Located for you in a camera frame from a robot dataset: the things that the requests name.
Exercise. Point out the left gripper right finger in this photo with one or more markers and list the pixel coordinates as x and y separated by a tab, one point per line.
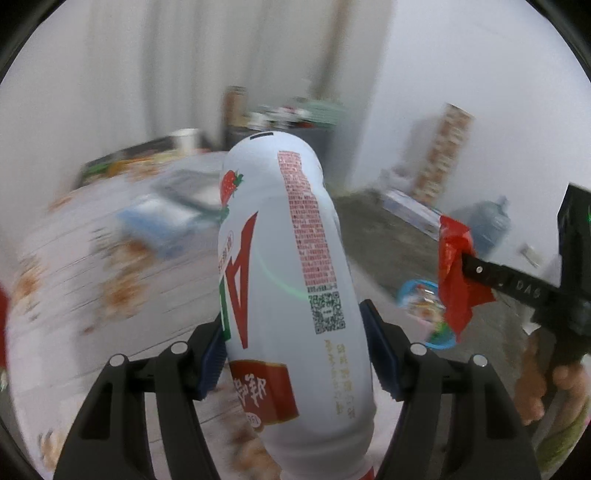
457	419

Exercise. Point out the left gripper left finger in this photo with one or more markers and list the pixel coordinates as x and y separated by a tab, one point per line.
140	416

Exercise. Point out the red envelope packet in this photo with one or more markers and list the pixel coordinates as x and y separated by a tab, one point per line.
458	294

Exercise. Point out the white bottle red cap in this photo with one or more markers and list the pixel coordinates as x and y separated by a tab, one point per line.
293	329

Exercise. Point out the blue white medicine box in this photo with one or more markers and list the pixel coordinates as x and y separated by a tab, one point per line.
166	227

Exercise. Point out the white cable box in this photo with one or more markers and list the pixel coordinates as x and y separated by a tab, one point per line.
194	189

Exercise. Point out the blue water jug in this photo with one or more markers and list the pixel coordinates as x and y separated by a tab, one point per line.
489	223

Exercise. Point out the floral tablecloth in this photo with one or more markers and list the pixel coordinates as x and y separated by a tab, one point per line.
86	293

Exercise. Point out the white flat carton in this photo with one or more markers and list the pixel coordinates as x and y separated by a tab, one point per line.
412	212

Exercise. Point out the patterned tile box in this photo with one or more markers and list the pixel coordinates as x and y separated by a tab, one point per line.
451	136

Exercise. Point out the white paper cup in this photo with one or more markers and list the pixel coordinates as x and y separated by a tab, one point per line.
185	141

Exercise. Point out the orange brown bottle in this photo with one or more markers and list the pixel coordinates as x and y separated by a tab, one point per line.
234	106

